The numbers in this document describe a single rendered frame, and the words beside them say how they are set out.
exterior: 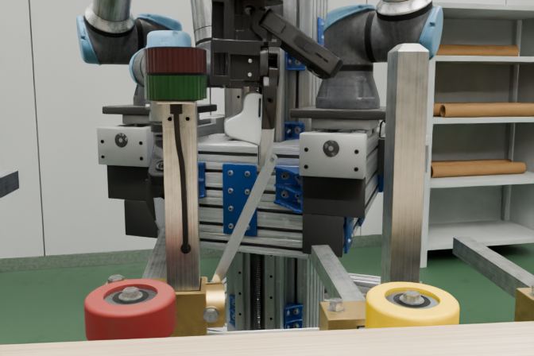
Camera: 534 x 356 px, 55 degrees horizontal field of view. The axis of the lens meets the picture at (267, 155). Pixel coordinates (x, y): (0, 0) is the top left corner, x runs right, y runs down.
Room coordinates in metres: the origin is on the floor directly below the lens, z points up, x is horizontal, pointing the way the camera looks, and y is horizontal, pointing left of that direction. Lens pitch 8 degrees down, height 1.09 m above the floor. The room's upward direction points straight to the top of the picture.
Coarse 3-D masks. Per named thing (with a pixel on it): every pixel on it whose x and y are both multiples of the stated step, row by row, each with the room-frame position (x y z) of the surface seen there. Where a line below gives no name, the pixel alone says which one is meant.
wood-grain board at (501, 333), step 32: (0, 352) 0.35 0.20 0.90; (32, 352) 0.35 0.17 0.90; (64, 352) 0.35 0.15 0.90; (96, 352) 0.35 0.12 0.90; (128, 352) 0.35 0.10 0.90; (160, 352) 0.35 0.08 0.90; (192, 352) 0.35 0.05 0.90; (224, 352) 0.35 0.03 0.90; (256, 352) 0.35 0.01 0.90; (288, 352) 0.35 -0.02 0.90; (320, 352) 0.35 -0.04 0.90; (352, 352) 0.35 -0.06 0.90; (384, 352) 0.35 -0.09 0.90; (416, 352) 0.35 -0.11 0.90; (448, 352) 0.35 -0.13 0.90; (480, 352) 0.35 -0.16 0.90; (512, 352) 0.35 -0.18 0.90
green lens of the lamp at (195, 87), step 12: (156, 84) 0.48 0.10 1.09; (168, 84) 0.48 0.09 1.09; (180, 84) 0.48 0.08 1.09; (192, 84) 0.49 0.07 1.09; (204, 84) 0.50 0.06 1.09; (156, 96) 0.48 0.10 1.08; (168, 96) 0.48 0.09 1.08; (180, 96) 0.48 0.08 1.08; (192, 96) 0.49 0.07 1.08; (204, 96) 0.50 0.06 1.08
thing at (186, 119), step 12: (156, 72) 0.49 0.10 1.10; (168, 72) 0.48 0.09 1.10; (180, 72) 0.48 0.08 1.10; (192, 72) 0.49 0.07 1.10; (168, 108) 0.54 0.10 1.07; (180, 108) 0.50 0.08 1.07; (192, 108) 0.54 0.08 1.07; (168, 120) 0.53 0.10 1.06; (180, 120) 0.54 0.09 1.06; (192, 120) 0.54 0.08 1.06; (180, 144) 0.51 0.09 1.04; (180, 156) 0.52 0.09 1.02; (180, 168) 0.53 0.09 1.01; (180, 180) 0.53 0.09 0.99
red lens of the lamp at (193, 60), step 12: (156, 48) 0.48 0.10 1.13; (168, 48) 0.48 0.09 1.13; (180, 48) 0.48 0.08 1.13; (192, 48) 0.49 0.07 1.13; (144, 60) 0.50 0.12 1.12; (156, 60) 0.48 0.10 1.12; (168, 60) 0.48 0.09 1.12; (180, 60) 0.48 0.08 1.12; (192, 60) 0.49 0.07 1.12; (204, 60) 0.50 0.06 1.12; (144, 72) 0.50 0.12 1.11; (204, 72) 0.50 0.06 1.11
